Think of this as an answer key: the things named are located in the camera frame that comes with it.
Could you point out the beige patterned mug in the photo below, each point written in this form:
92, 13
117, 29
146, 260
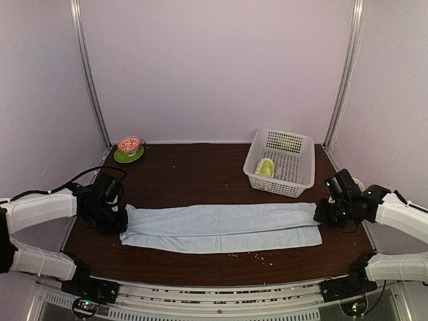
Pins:
360, 184

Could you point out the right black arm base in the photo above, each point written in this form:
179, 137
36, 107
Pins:
354, 284

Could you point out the red patterned bowl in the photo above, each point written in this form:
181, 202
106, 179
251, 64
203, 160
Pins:
129, 145

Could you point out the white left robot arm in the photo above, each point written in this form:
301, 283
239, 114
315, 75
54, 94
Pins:
33, 208

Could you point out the green plate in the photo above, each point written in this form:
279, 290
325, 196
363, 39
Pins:
122, 158

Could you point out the light blue towel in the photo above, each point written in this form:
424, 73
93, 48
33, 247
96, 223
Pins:
209, 229

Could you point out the left aluminium frame post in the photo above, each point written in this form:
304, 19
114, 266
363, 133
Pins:
77, 20

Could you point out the white plastic basket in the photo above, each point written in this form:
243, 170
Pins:
293, 157

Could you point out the aluminium frame post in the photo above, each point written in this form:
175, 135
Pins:
77, 20
350, 61

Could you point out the green patterned towel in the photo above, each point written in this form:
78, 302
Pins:
265, 168

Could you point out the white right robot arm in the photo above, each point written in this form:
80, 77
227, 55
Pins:
376, 204

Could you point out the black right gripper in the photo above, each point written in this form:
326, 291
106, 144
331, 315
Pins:
320, 215

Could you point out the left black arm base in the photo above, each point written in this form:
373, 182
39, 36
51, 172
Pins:
84, 285

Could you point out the aluminium front rail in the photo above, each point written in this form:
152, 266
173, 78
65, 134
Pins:
310, 300

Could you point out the right aluminium frame post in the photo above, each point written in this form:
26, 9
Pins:
350, 61

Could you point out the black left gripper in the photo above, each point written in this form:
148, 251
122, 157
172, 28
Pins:
120, 226

